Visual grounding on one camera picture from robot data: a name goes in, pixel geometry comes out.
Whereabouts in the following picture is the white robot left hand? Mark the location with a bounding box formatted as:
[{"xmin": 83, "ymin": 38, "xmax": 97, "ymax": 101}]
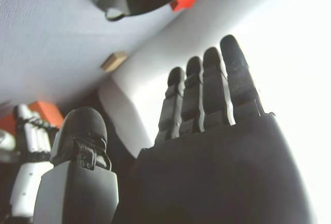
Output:
[{"xmin": 33, "ymin": 34, "xmax": 318, "ymax": 224}]

